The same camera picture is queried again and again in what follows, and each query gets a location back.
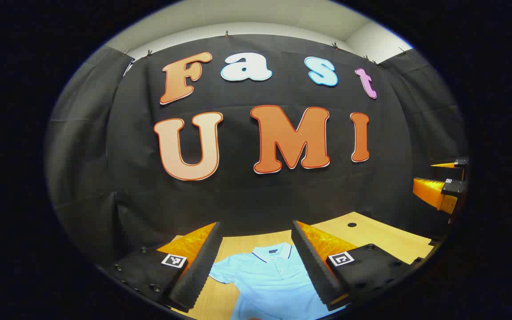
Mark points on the light blue T-shirt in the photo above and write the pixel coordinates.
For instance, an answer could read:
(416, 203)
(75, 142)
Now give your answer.
(269, 284)

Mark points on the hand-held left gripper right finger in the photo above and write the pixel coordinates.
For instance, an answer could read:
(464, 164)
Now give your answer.
(314, 266)

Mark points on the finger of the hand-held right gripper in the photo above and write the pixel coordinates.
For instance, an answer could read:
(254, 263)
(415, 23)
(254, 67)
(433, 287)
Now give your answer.
(461, 162)
(429, 189)

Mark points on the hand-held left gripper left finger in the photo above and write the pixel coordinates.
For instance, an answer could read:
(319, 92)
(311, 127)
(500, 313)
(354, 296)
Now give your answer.
(200, 271)

